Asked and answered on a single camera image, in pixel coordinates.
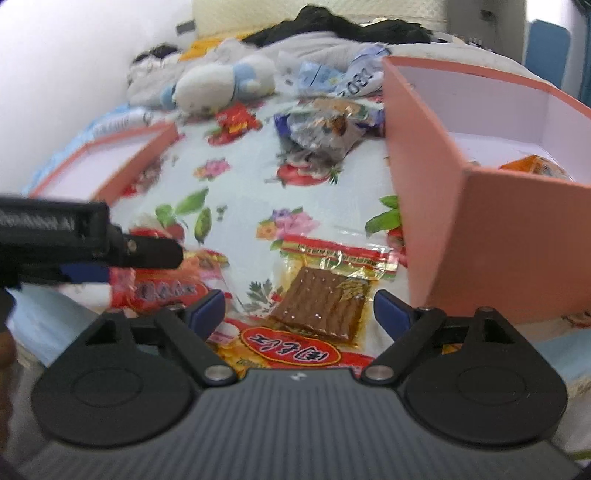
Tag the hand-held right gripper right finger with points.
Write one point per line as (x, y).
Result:
(392, 314)

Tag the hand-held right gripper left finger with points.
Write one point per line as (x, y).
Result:
(207, 314)

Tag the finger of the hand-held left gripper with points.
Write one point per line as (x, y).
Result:
(85, 274)
(147, 251)

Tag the dried tofu snack packet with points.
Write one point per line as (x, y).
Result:
(318, 300)

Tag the yellow snack packet red label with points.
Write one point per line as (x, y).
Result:
(277, 350)

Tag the pink cardboard box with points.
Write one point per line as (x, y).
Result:
(438, 207)

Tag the clear packet brown snacks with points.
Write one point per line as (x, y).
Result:
(337, 122)

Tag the orange snack packet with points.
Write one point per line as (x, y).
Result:
(535, 167)

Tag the pink cardboard box lid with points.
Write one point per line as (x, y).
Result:
(92, 170)

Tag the fruit-printed table mat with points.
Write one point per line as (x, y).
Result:
(323, 194)

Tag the white blue plush toy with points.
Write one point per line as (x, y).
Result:
(207, 90)

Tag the grey duvet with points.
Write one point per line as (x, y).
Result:
(152, 78)

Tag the pile of folded clothes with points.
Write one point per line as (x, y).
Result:
(154, 51)

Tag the yellow pillow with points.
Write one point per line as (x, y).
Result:
(203, 46)

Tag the crumpled white blue plastic bag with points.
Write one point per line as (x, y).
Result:
(332, 76)

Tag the cream quilted headboard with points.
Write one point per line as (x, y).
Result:
(221, 14)

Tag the black clothing heap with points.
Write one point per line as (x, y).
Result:
(323, 23)

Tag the blue covered chair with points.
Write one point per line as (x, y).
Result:
(549, 50)

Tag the grey wall switch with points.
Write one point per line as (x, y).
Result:
(185, 26)

